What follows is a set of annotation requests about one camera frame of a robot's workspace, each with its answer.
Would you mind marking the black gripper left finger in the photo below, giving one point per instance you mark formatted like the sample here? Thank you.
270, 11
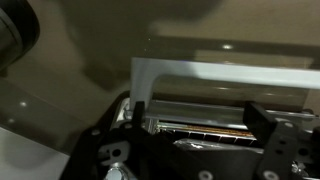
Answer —
138, 115

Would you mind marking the glass toaster oven door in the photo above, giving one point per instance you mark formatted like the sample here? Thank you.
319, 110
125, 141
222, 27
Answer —
216, 71

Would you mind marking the silver toaster oven body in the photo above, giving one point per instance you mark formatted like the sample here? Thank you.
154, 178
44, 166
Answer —
203, 132

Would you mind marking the foil covered oven tray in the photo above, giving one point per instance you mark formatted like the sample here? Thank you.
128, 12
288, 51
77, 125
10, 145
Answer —
213, 144

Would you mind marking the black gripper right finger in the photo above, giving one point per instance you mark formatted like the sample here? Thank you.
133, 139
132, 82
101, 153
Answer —
260, 123

